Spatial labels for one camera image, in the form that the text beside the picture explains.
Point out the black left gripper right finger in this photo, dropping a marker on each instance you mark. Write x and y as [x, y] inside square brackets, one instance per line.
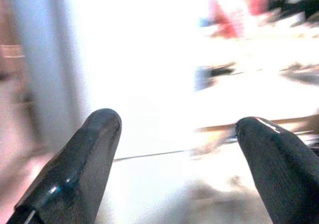
[281, 169]

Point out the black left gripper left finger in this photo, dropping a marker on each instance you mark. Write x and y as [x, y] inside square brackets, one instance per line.
[74, 169]

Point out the red cloth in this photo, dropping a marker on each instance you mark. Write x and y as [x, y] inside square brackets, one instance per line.
[225, 20]

